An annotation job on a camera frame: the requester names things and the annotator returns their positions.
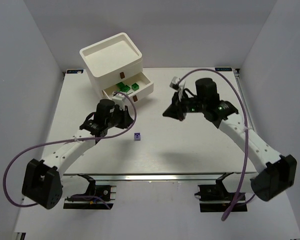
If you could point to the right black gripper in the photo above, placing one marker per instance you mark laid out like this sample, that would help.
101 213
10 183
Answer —
180 107

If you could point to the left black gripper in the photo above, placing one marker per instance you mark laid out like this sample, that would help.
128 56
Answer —
123 117

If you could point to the purple upside-down lego brick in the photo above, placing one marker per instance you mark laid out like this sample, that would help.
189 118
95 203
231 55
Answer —
137 136

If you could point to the green square lego brick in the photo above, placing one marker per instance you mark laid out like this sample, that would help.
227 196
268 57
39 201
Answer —
125 89

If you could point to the small green lego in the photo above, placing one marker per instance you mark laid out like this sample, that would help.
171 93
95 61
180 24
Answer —
135 86

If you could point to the green sloped lego brick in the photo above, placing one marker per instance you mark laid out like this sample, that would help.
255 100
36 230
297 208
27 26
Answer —
120 85

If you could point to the white drawer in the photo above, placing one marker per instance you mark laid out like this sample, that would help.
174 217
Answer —
146 87

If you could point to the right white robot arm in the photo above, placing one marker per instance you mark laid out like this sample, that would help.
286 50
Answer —
275 172

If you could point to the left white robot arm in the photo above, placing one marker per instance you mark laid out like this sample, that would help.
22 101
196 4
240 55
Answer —
44 180

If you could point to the white drawer cabinet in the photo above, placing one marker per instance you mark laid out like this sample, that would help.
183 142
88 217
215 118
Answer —
111 61

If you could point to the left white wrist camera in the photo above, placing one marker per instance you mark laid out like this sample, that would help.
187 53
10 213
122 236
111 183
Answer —
119 100

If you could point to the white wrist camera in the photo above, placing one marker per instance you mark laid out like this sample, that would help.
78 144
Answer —
178 85
119 100

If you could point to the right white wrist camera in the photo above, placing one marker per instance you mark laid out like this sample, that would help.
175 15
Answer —
178 85

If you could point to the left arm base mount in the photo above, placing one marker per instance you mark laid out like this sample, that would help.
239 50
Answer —
95 195

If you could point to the aluminium table front rail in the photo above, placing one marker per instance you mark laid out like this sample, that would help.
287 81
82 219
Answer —
161 177

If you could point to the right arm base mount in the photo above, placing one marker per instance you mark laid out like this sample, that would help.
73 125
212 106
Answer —
215 192

